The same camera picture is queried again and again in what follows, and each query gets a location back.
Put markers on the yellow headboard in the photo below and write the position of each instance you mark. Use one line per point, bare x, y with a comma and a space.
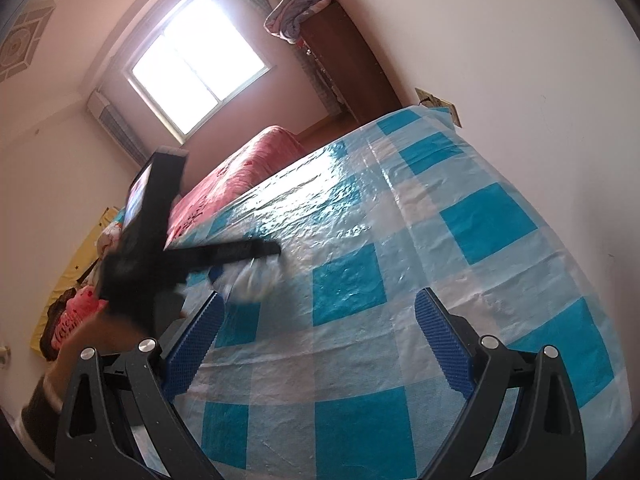
75, 260

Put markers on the checked curtain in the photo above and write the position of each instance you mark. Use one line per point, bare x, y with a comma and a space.
325, 85

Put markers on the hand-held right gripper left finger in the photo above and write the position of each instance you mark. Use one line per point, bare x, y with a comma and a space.
192, 347

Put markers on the crushed white plastic bottle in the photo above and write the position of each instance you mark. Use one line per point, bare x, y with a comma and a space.
250, 282

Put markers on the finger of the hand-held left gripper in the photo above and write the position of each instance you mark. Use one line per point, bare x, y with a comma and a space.
230, 252

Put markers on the folded patterned blanket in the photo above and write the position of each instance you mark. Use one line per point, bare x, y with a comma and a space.
295, 10

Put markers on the blue white checked tablecloth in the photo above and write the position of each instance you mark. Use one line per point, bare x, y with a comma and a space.
450, 285

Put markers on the pink pillow with script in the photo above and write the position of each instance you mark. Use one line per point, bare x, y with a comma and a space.
70, 317

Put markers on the bed with pink bedspread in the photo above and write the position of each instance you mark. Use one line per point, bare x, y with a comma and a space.
240, 165

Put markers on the large bright window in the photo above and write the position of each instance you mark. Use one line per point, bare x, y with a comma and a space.
195, 60

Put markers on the beige wall socket plate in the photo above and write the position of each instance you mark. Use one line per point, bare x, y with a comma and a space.
440, 105

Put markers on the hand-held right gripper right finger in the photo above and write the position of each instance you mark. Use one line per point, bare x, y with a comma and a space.
442, 345

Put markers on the covered standing air conditioner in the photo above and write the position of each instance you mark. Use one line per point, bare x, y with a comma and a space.
122, 127

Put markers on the brown wooden cabinet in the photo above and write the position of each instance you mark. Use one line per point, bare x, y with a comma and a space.
345, 65

